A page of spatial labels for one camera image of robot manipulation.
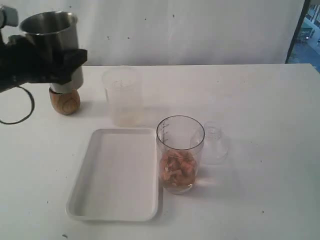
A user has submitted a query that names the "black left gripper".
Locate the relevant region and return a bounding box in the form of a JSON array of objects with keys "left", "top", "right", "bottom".
[{"left": 0, "top": 35, "right": 88, "bottom": 92}]

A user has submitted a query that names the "stainless steel cup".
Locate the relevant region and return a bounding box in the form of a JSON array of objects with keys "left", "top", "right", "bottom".
[{"left": 19, "top": 11, "right": 83, "bottom": 94}]

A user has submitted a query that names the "clear plastic shaker cup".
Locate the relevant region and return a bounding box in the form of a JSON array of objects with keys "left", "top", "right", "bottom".
[{"left": 156, "top": 115, "right": 205, "bottom": 194}]

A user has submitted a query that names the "pile of brown cubes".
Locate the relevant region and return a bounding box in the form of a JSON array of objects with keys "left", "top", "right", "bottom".
[{"left": 159, "top": 150, "right": 198, "bottom": 191}]

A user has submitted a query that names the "clear domed shaker lid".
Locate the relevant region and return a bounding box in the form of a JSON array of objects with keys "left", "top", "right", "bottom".
[{"left": 200, "top": 121, "right": 229, "bottom": 166}]

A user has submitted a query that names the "translucent frosted plastic cup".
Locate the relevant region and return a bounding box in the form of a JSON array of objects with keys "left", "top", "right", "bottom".
[{"left": 102, "top": 66, "right": 144, "bottom": 127}]

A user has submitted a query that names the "white rectangular plastic tray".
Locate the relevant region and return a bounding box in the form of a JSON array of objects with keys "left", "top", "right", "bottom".
[{"left": 66, "top": 128, "right": 159, "bottom": 222}]

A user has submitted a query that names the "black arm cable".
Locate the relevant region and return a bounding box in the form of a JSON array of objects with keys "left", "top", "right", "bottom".
[{"left": 0, "top": 86, "right": 36, "bottom": 125}]

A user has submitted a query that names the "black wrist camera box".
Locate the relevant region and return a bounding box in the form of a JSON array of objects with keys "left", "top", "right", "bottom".
[{"left": 0, "top": 4, "right": 19, "bottom": 29}]

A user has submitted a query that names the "black metal window post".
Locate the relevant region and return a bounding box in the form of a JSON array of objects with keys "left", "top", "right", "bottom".
[{"left": 285, "top": 0, "right": 311, "bottom": 64}]

